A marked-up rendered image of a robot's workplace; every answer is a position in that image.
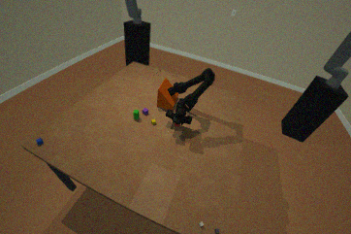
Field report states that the small blue block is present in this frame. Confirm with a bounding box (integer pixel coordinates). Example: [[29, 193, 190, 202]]
[[36, 138, 44, 145]]

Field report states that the small green block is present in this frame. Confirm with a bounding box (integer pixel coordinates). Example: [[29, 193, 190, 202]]
[[133, 110, 139, 117]]

